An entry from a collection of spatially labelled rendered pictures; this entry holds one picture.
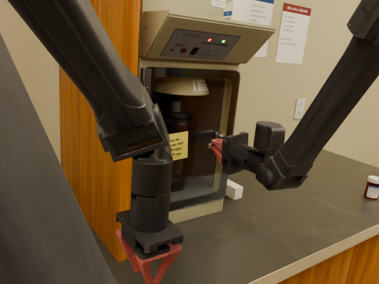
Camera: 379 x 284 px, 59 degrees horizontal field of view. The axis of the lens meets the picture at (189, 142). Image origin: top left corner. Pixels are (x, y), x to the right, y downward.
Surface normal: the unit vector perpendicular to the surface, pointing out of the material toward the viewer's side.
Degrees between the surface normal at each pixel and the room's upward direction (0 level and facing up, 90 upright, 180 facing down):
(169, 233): 0
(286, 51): 90
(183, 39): 135
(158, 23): 90
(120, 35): 90
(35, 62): 90
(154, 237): 0
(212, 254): 0
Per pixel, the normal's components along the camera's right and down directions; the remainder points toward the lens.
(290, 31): 0.57, 0.27
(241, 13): 0.34, 0.29
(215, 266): 0.08, -0.96
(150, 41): -0.82, 0.09
